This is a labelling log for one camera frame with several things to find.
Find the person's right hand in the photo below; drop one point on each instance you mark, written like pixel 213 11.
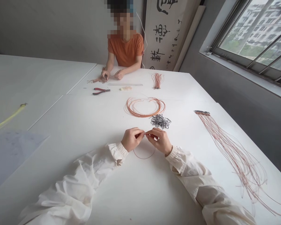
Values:
pixel 161 143

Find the person's left hand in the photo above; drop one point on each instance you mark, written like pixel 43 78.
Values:
pixel 129 140

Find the pile of black fish hooks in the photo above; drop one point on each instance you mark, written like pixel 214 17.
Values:
pixel 161 122

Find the clear plastic ruler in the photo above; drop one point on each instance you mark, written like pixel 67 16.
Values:
pixel 125 84

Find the calligraphy scroll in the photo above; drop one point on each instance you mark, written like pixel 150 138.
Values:
pixel 165 35

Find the clear plastic sheet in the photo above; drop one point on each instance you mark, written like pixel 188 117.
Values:
pixel 14 143

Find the window with metal bars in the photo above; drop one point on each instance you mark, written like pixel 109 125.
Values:
pixel 255 37

